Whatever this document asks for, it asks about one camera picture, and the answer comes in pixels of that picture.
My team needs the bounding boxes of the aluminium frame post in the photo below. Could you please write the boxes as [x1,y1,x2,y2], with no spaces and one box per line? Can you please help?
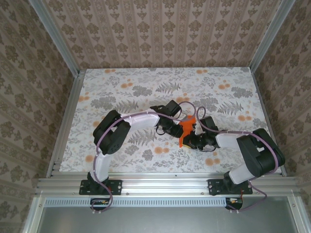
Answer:
[28,0,81,76]
[249,0,296,71]

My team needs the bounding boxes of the aluminium side rail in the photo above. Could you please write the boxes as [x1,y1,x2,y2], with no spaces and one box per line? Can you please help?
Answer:
[251,68,288,177]
[46,69,86,179]

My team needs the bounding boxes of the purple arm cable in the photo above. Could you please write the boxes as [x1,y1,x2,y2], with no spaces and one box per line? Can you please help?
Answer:
[196,106,280,214]
[94,100,197,216]

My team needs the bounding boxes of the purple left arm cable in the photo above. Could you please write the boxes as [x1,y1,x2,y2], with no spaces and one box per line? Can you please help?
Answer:
[94,100,197,216]

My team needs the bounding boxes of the floral patterned table cover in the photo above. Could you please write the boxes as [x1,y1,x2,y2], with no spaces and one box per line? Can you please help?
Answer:
[59,67,284,174]

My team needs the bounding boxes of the grey metal sheet panel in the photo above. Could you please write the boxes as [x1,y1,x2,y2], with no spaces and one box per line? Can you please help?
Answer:
[23,196,311,233]

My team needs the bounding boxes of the black connector board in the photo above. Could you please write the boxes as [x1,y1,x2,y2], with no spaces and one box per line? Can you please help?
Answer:
[225,197,244,210]
[89,198,114,211]

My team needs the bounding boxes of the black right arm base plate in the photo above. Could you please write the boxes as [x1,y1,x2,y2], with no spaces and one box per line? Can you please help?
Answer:
[207,179,253,197]

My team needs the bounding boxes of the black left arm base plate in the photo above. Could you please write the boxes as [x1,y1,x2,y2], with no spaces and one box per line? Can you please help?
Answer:
[79,179,123,196]

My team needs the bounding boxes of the aluminium cross rail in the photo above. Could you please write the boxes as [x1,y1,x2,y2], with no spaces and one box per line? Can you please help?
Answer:
[35,176,302,197]

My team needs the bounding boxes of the slotted grey cable duct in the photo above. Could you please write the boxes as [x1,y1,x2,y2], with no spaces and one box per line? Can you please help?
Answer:
[44,198,243,207]

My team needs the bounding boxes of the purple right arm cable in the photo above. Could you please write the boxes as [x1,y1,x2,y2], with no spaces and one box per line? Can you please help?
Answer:
[196,106,280,214]

